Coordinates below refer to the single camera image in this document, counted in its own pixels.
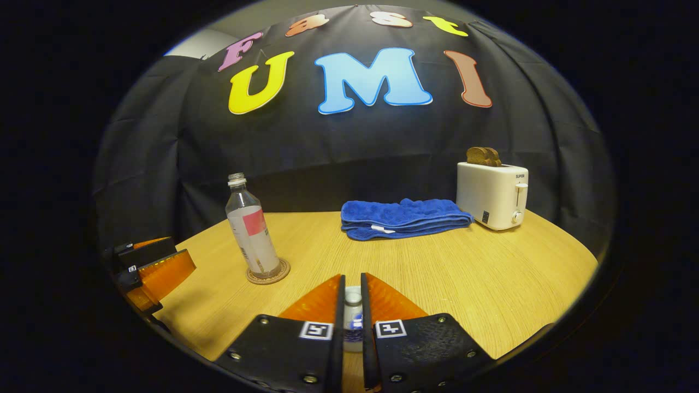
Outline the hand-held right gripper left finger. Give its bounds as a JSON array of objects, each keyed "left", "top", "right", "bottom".
[{"left": 214, "top": 275, "right": 346, "bottom": 393}]

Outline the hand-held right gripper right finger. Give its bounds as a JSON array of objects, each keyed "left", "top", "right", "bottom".
[{"left": 360, "top": 273, "right": 495, "bottom": 393}]

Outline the round wooden coaster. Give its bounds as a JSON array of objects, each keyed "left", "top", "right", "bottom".
[{"left": 246, "top": 258, "right": 291, "bottom": 285}]

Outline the clear plastic water bottle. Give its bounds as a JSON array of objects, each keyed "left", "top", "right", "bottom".
[{"left": 226, "top": 172, "right": 281, "bottom": 276}]

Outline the folded blue towel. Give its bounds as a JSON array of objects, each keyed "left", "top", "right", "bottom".
[{"left": 341, "top": 198, "right": 475, "bottom": 241}]

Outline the white toaster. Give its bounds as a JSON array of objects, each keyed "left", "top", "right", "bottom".
[{"left": 457, "top": 162, "right": 529, "bottom": 231}]

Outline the brown bread slice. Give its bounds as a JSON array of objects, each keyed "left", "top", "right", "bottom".
[{"left": 466, "top": 146, "right": 502, "bottom": 168}]

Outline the black backdrop cloth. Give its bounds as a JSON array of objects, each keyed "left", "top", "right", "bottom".
[{"left": 93, "top": 5, "right": 615, "bottom": 257}]

